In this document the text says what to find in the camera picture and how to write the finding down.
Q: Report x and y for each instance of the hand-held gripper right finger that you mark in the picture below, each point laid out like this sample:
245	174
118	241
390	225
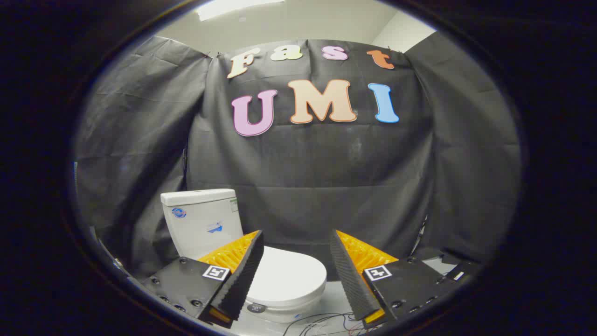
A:
350	280

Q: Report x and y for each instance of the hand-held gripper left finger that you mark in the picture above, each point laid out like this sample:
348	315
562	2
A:
242	280

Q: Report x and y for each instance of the white toilet bowl with seat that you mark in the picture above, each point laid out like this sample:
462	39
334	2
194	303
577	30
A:
289	315

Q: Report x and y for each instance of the white toilet tank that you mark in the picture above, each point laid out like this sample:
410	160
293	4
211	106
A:
200	219

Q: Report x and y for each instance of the black backdrop cloth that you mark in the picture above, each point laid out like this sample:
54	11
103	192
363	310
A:
308	177

